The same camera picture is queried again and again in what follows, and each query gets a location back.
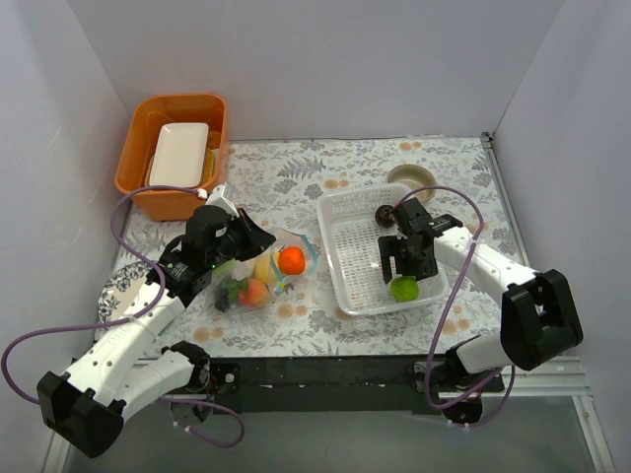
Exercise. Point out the green fruit toy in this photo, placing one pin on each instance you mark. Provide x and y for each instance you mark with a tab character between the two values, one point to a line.
404	289

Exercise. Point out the beige ceramic bowl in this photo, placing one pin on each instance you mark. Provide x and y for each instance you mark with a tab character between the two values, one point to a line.
413	176

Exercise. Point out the peach toy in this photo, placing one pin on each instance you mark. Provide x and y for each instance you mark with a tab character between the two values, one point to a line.
253	294

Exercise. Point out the floral table mat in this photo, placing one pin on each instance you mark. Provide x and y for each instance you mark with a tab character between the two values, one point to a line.
278	183

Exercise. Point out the dark grape bunch toy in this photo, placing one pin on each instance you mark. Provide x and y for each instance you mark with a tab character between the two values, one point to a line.
224	298

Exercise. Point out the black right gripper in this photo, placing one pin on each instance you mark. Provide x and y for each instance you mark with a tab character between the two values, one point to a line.
407	252

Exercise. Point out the black base bar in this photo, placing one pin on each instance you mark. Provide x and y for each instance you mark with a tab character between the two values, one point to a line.
320	384

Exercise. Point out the clear zip top bag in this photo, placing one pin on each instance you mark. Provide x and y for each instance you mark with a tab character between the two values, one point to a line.
284	238

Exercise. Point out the white plastic basket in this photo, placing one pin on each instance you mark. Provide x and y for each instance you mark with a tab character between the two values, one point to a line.
349	232

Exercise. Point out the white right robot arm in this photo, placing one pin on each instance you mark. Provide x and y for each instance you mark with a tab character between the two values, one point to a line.
539	319

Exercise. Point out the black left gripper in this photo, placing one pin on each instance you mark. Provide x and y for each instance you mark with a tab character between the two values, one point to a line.
245	235

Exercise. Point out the blue patterned plate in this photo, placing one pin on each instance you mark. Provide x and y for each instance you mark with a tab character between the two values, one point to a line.
120	290

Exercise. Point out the yellow container in bin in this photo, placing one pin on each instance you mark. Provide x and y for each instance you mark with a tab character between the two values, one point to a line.
185	168

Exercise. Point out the dark brown mangosteen toy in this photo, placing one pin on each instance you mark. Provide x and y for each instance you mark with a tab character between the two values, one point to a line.
384	217

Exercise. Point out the yellow pear toy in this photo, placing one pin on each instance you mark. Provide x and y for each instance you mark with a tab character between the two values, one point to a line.
263	270

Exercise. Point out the orange plastic bin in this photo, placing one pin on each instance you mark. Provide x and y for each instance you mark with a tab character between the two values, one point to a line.
167	203

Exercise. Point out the white rectangular plate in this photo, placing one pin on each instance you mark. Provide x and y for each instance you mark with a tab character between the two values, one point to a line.
183	135

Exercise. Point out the orange fruit toy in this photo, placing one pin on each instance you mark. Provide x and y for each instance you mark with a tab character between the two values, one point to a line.
292	261

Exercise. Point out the white radish toy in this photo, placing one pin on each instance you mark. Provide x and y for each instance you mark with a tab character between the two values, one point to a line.
242	270

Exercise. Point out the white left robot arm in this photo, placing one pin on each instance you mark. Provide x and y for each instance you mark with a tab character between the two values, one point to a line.
89	403

